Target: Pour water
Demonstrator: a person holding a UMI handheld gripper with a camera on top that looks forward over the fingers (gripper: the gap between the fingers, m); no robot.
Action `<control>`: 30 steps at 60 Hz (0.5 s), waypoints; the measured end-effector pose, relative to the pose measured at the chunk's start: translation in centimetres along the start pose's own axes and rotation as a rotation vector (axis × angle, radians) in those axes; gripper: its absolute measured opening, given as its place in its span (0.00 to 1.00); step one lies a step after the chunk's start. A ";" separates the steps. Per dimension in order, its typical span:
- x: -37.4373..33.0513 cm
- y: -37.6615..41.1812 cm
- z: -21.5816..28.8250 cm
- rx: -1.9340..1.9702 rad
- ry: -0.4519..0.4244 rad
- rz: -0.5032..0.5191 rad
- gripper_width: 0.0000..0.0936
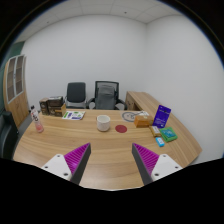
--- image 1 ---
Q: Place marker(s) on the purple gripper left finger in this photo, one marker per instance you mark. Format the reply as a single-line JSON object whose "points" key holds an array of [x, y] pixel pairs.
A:
{"points": [[77, 160]]}

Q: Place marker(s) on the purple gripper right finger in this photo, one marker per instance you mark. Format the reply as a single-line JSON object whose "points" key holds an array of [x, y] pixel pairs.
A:
{"points": [[145, 160]]}

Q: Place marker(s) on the clear water bottle pink label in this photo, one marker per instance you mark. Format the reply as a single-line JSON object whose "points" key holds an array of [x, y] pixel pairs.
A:
{"points": [[36, 120]]}

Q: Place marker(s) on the small blue box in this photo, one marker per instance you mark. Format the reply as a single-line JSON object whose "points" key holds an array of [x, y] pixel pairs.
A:
{"points": [[159, 141]]}

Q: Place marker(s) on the yellow-brown snack packet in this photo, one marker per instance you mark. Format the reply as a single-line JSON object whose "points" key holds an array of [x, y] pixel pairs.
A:
{"points": [[155, 131]]}

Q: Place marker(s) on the green flat box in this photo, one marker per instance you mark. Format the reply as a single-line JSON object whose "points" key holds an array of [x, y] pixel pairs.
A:
{"points": [[168, 134]]}

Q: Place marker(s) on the wooden tissue box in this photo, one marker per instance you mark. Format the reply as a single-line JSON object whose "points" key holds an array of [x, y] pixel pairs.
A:
{"points": [[143, 121]]}

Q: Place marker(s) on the red round coaster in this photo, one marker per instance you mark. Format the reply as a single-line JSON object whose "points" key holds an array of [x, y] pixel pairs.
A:
{"points": [[121, 128]]}

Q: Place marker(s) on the white green leaflet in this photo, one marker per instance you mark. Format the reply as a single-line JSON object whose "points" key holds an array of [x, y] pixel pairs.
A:
{"points": [[74, 115]]}

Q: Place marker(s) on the white ceramic mug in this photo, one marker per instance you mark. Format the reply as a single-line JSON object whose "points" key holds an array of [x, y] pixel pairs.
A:
{"points": [[103, 123]]}

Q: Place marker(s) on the round grey plate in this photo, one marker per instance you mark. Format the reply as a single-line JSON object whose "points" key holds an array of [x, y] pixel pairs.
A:
{"points": [[128, 116]]}

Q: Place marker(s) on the purple standing card box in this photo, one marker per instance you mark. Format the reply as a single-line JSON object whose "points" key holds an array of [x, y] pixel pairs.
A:
{"points": [[161, 116]]}

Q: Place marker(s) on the dark brown box stack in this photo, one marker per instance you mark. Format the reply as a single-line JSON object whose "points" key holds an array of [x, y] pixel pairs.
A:
{"points": [[56, 106]]}

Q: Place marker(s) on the wooden side desk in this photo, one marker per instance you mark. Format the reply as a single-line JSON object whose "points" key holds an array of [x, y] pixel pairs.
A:
{"points": [[141, 101]]}

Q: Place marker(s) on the black office chair left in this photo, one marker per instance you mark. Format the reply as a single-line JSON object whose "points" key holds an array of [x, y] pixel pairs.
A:
{"points": [[76, 95]]}

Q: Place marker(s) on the small brown box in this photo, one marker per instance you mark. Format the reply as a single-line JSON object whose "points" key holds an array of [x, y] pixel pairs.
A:
{"points": [[44, 106]]}

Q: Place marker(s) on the grey mesh office chair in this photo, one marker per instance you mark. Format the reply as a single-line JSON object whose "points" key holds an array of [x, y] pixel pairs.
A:
{"points": [[106, 96]]}

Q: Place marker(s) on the black armchair at left edge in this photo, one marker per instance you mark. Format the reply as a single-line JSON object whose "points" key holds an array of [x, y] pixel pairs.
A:
{"points": [[8, 135]]}

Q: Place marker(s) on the wooden cabinet glass doors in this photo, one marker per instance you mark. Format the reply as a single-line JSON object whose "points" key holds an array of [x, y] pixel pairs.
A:
{"points": [[14, 89]]}

